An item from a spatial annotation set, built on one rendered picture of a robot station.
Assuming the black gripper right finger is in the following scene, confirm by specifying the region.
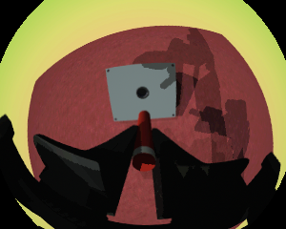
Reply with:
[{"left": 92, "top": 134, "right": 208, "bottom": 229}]
[{"left": 152, "top": 127, "right": 250, "bottom": 220}]

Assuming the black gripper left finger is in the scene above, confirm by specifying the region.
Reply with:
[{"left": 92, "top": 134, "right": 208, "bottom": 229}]
[{"left": 33, "top": 125, "right": 138, "bottom": 217}]

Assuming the red peg with white band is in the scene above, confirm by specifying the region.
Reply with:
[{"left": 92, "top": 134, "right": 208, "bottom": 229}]
[{"left": 132, "top": 111, "right": 155, "bottom": 172}]

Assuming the grey metal panel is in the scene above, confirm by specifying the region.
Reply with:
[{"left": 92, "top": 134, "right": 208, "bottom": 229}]
[{"left": 106, "top": 62, "right": 176, "bottom": 121}]

